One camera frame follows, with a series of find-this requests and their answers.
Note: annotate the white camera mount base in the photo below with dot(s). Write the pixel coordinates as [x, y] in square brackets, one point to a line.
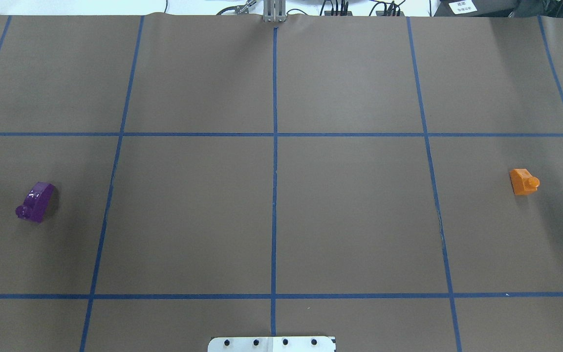
[273, 344]

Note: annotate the brown paper mat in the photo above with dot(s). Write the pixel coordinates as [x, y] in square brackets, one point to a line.
[217, 176]

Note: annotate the aluminium frame post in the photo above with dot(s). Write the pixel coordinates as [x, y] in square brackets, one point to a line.
[274, 11]

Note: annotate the purple trapezoid block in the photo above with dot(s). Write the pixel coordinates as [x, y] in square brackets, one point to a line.
[34, 207]

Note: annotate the orange trapezoid block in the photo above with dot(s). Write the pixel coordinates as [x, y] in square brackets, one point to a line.
[523, 182]

